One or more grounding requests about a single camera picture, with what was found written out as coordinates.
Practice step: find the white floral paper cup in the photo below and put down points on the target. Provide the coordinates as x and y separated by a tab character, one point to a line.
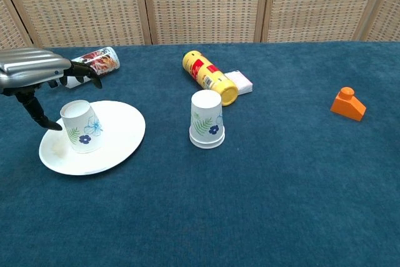
206	113
207	145
82	129

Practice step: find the white round plate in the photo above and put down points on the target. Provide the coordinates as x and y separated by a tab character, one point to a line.
125	132

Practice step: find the yellow red-label bottle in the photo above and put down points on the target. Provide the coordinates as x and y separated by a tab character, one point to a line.
207	74

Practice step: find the white rectangular sponge block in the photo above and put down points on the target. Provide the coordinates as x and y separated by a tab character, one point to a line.
242	81

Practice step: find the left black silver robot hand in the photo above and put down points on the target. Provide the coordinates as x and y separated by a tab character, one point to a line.
31	67

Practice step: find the orange toy block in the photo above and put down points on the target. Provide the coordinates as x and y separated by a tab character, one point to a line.
347	106

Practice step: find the floral print drink bottle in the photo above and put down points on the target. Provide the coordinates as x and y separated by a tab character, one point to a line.
103	60

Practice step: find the woven folding screen panel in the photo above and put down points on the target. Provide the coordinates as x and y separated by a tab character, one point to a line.
12	26
389	13
322	1
87	1
204	1

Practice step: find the blue carpet table cover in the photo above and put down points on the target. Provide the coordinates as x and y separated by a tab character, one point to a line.
250	201

